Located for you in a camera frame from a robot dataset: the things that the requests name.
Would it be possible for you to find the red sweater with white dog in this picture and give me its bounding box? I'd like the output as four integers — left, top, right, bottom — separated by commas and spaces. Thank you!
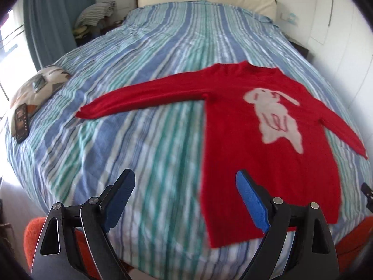
76, 61, 367, 248

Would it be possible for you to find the orange fluffy rug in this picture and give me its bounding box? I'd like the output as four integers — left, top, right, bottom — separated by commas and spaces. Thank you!
23, 217, 100, 279

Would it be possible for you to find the blue green striped bed cover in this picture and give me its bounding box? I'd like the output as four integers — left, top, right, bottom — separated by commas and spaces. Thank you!
1, 1, 372, 279

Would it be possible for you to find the black smartphone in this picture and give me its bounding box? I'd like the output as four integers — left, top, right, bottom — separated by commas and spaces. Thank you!
14, 104, 30, 144

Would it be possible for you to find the dark right nightstand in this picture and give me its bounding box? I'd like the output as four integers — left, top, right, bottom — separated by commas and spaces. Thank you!
286, 35, 309, 59

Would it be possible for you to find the dark nightstand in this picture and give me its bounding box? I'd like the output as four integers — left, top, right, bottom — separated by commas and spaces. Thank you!
286, 35, 309, 59
74, 20, 124, 47

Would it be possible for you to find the patterned beige cushion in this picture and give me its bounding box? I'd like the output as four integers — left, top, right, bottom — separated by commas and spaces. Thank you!
8, 65, 72, 137

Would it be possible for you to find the dark left nightstand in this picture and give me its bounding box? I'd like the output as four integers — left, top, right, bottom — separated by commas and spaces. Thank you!
74, 20, 124, 47

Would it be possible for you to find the pile of folded striped laundry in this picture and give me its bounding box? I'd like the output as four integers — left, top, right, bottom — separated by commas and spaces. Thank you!
73, 1, 116, 36

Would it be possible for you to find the teal curtain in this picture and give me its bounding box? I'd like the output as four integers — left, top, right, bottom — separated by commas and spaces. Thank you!
23, 0, 95, 71

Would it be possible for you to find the white wall socket panel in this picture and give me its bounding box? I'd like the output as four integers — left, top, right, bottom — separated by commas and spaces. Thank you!
280, 12, 298, 25

